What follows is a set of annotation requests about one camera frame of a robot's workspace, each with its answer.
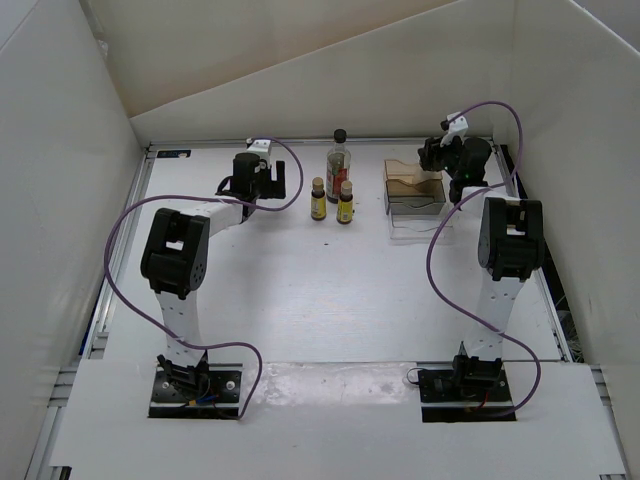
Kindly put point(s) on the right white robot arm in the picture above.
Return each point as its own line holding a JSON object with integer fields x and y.
{"x": 510, "y": 242}

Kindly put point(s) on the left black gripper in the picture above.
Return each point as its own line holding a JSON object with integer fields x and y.
{"x": 275, "y": 189}

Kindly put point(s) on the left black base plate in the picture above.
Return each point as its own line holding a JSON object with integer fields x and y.
{"x": 214, "y": 396}

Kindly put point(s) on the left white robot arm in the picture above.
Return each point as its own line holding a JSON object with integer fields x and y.
{"x": 175, "y": 257}

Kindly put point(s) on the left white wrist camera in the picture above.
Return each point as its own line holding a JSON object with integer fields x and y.
{"x": 260, "y": 147}

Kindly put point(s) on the tall clear chili bottle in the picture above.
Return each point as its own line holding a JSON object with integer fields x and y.
{"x": 337, "y": 165}

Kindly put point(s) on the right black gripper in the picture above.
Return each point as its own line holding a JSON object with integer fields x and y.
{"x": 433, "y": 146}

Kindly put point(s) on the right small yellow-label bottle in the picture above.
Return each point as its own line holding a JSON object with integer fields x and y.
{"x": 345, "y": 203}

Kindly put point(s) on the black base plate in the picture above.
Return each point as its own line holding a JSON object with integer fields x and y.
{"x": 214, "y": 396}
{"x": 469, "y": 390}

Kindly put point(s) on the tiered clear condiment rack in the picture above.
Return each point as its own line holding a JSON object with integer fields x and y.
{"x": 415, "y": 202}

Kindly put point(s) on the small yellow-label bottle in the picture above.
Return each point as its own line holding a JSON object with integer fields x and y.
{"x": 318, "y": 199}
{"x": 345, "y": 203}

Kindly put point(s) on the left small yellow-label bottle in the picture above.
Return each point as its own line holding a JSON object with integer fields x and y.
{"x": 318, "y": 199}

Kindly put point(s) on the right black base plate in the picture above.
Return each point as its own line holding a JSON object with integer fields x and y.
{"x": 469, "y": 390}

